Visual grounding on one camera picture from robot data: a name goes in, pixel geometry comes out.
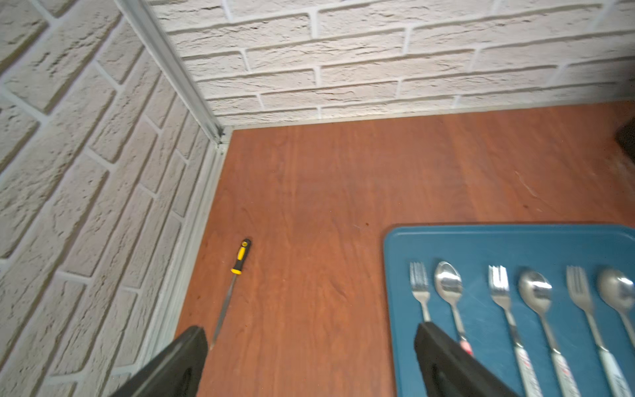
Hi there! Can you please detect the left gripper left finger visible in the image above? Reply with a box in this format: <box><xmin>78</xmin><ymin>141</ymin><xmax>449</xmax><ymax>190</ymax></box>
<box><xmin>112</xmin><ymin>326</ymin><xmax>208</xmax><ymax>397</ymax></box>

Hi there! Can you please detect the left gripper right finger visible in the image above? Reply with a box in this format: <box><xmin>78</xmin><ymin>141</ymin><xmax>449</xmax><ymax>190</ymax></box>
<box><xmin>414</xmin><ymin>322</ymin><xmax>516</xmax><ymax>397</ymax></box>

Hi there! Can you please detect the pink handled spoon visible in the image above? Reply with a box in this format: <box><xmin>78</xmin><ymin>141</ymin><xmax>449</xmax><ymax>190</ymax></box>
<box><xmin>434</xmin><ymin>261</ymin><xmax>473</xmax><ymax>356</ymax></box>

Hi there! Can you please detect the pink handled fork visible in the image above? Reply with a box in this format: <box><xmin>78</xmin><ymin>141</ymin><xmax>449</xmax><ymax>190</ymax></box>
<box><xmin>409</xmin><ymin>261</ymin><xmax>431</xmax><ymax>323</ymax></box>

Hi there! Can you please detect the white handled fork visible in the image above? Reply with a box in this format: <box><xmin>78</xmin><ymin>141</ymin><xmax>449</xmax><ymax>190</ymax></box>
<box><xmin>489</xmin><ymin>266</ymin><xmax>543</xmax><ymax>397</ymax></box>
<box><xmin>566</xmin><ymin>266</ymin><xmax>633</xmax><ymax>396</ymax></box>

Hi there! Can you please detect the white handled spoon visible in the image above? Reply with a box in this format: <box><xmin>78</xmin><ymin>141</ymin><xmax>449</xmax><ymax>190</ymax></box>
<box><xmin>597</xmin><ymin>266</ymin><xmax>634</xmax><ymax>346</ymax></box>
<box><xmin>519</xmin><ymin>269</ymin><xmax>580</xmax><ymax>397</ymax></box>

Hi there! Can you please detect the teal plastic tray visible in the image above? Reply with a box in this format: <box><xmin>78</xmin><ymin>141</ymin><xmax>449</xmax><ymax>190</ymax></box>
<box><xmin>384</xmin><ymin>224</ymin><xmax>634</xmax><ymax>396</ymax></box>

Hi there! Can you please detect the yellow black toolbox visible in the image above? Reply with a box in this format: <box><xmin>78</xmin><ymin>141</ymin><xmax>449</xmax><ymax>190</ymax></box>
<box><xmin>615</xmin><ymin>118</ymin><xmax>635</xmax><ymax>163</ymax></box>

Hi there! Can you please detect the yellow black handled file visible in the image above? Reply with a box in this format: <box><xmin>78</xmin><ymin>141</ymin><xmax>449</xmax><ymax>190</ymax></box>
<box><xmin>210</xmin><ymin>238</ymin><xmax>252</xmax><ymax>350</ymax></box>

